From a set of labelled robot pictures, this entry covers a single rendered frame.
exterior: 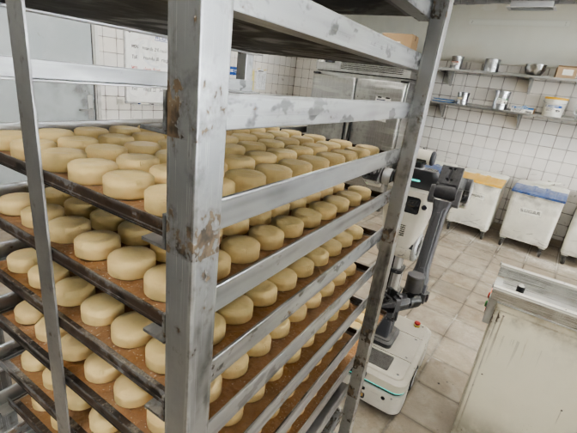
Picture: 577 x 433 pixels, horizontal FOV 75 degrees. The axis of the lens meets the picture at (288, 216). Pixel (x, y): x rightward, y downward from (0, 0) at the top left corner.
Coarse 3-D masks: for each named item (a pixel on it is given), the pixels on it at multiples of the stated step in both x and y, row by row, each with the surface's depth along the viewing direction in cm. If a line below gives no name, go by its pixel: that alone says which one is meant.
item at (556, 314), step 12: (504, 288) 160; (504, 300) 160; (516, 300) 157; (528, 300) 154; (540, 300) 154; (528, 312) 156; (540, 312) 153; (552, 312) 151; (564, 312) 148; (576, 312) 148; (564, 324) 149; (576, 324) 147
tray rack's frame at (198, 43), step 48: (192, 0) 23; (192, 48) 23; (192, 96) 24; (192, 144) 25; (192, 192) 26; (48, 240) 42; (192, 240) 28; (48, 288) 44; (192, 288) 29; (0, 336) 62; (48, 336) 47; (192, 336) 31; (0, 384) 64; (192, 384) 33; (0, 432) 67; (192, 432) 35
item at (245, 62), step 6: (240, 54) 94; (246, 54) 93; (240, 60) 94; (246, 60) 94; (252, 60) 95; (240, 66) 95; (246, 66) 94; (252, 66) 96; (240, 72) 95; (246, 72) 95; (240, 78) 96; (246, 78) 95
